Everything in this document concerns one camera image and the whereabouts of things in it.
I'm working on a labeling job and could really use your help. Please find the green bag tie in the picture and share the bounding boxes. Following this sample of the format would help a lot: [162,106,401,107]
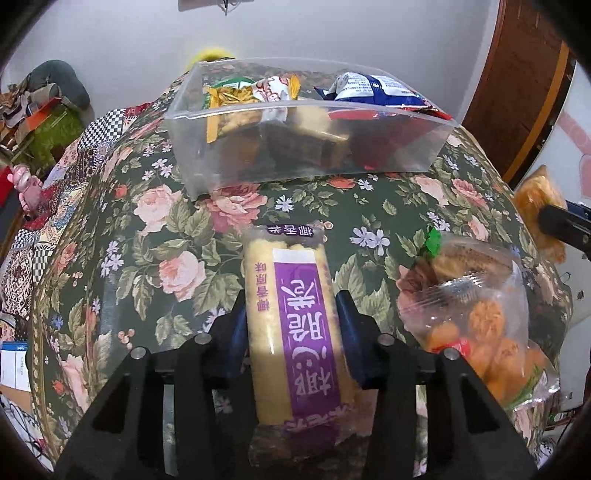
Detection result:
[424,227,444,257]

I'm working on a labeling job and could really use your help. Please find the white red snack packet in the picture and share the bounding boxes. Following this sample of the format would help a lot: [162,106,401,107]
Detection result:
[252,74,301,123]

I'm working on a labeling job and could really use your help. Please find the green yellow snack packet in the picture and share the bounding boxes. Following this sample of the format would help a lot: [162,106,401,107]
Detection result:
[203,76,259,144]

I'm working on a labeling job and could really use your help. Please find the pink rabbit toy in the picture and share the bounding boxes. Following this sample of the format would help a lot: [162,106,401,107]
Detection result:
[11,165,45,215]

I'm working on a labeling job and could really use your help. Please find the blue white snack packet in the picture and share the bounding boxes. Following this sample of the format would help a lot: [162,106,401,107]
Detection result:
[314,71,430,109]

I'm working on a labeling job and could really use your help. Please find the brown wooden door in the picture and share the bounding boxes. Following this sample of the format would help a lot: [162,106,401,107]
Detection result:
[462,0,570,185]

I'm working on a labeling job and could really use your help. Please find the clear bag of orange pastries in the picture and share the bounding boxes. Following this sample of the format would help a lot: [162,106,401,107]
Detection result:
[397,233,561,411]

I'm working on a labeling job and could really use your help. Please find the orange cardboard box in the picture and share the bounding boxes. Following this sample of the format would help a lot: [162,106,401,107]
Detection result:
[23,97,62,134]

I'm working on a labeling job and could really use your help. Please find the white blue boxes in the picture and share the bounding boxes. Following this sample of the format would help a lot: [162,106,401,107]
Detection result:
[0,342,31,389]

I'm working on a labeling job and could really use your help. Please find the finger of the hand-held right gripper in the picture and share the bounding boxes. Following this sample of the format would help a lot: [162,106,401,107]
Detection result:
[538,200,591,254]

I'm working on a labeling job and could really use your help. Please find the patterned cloth pile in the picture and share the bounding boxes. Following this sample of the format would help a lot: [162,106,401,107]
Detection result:
[0,83,33,134]

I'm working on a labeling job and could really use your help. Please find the white sliding wardrobe door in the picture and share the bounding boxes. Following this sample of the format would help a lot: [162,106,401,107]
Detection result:
[508,60,591,416]

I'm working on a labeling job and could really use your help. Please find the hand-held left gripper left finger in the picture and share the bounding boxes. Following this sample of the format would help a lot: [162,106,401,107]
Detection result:
[53,291,259,480]

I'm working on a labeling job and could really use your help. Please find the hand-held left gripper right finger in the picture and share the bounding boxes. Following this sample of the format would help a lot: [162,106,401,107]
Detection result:
[335,291,539,480]

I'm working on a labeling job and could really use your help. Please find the yellow cake packet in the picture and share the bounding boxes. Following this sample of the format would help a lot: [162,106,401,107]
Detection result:
[512,166,568,264]

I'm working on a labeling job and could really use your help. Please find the purple label rice cracker packet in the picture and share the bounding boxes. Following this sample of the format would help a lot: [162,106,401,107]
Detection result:
[242,224,363,467]

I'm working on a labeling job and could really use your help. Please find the yellow foam tube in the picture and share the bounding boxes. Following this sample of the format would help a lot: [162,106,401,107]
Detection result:
[185,46,237,71]

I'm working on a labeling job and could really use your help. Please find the clear plastic container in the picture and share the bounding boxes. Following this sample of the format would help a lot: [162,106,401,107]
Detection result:
[164,58,460,201]

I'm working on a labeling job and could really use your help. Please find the patchwork blanket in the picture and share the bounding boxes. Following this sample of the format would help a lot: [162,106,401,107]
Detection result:
[0,105,153,324]

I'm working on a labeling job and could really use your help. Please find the grey pillow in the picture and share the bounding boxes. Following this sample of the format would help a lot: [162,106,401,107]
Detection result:
[28,60,95,112]

